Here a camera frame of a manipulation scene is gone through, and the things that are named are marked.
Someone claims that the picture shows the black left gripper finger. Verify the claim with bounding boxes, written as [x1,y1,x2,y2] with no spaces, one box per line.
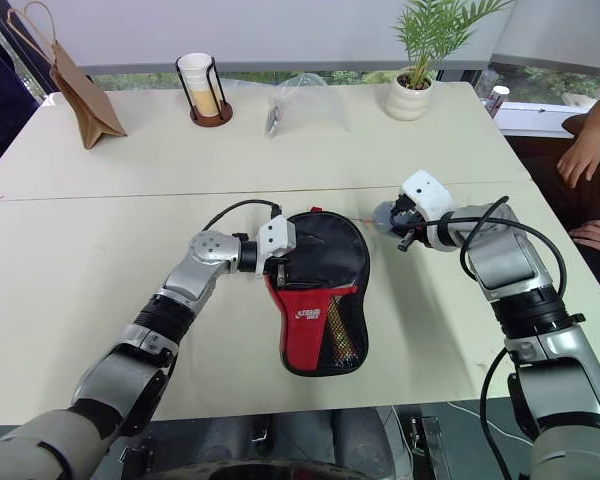
[293,249,329,272]
[294,231,330,250]

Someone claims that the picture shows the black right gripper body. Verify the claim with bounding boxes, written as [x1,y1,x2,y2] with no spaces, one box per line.
[390,195,430,252]

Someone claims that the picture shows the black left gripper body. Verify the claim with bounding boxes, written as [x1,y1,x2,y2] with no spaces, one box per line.
[268,249,304,292]

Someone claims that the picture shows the black and red paddle case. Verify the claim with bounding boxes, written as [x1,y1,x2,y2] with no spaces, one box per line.
[264,205,373,378]

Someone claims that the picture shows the white ribbed plant pot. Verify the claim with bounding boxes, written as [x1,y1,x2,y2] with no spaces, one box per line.
[385,72,436,122]

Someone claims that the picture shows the clear plastic bag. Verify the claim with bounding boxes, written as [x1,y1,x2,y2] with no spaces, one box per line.
[265,72,353,138]

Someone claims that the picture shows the bystander brown trousers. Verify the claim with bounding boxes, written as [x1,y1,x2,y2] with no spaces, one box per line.
[504,112,600,232]

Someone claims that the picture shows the white and red can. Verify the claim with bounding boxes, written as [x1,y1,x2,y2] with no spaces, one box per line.
[486,85,511,118]

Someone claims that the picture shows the green palm plant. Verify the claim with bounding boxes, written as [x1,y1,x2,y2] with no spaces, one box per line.
[393,0,515,89]

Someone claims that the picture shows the white paper cup stack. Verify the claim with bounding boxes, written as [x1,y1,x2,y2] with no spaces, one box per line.
[177,52,222,117]

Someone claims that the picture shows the brown paper bag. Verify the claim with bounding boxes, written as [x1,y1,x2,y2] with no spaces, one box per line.
[6,0,129,151]

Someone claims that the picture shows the bystander dark blue clothing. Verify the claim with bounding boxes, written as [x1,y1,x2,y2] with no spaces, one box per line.
[0,22,45,182]

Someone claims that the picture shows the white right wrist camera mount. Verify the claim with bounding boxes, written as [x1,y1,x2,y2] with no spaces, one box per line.
[399,170,459,250]

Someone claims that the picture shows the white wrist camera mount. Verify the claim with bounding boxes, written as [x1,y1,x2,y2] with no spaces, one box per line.
[399,170,459,250]
[253,215,298,279]

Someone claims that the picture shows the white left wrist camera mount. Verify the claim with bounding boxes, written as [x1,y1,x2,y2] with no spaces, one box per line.
[253,215,298,279]

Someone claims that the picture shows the black wire cup holder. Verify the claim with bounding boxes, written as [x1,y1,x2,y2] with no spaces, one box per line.
[175,53,235,129]

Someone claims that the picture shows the metal table bracket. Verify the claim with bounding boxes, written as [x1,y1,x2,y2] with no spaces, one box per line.
[121,437,154,474]
[409,413,451,480]

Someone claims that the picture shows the white floor cable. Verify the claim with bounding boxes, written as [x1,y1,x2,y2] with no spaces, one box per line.
[447,398,534,446]

